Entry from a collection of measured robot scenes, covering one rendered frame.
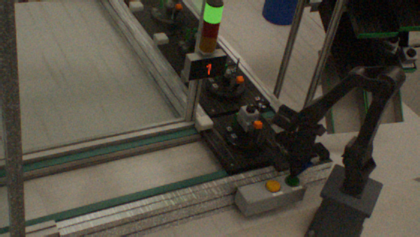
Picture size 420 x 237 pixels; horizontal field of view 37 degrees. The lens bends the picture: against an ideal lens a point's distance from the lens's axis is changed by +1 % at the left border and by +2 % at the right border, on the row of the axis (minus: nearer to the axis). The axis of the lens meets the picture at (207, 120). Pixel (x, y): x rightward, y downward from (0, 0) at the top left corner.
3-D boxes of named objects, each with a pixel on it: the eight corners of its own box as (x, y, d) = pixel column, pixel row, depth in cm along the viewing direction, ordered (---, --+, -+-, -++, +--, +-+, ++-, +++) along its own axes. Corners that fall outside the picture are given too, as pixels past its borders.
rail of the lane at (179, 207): (325, 183, 209) (334, 159, 202) (60, 259, 170) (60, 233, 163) (316, 172, 212) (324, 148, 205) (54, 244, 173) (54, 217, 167)
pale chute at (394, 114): (396, 122, 219) (403, 121, 215) (362, 126, 215) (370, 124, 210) (386, 42, 220) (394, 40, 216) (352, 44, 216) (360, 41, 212)
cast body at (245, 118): (257, 130, 199) (262, 112, 194) (246, 132, 197) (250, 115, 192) (244, 113, 204) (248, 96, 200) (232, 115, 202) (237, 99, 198)
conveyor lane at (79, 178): (302, 173, 210) (310, 151, 204) (53, 242, 174) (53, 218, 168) (259, 121, 229) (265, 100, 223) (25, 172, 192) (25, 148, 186)
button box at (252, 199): (303, 200, 195) (307, 186, 191) (244, 217, 186) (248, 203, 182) (290, 184, 200) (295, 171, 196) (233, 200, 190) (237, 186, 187)
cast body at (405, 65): (409, 71, 207) (421, 60, 201) (397, 72, 205) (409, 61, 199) (401, 49, 210) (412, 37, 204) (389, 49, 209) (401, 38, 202)
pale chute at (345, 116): (361, 131, 212) (369, 130, 208) (326, 134, 208) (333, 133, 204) (352, 49, 214) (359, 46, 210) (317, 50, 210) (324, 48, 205)
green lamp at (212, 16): (223, 22, 180) (226, 7, 177) (208, 24, 178) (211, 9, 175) (215, 13, 183) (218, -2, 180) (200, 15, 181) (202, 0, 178)
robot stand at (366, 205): (349, 261, 184) (370, 215, 172) (302, 238, 188) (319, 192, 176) (362, 229, 195) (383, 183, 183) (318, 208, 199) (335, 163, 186)
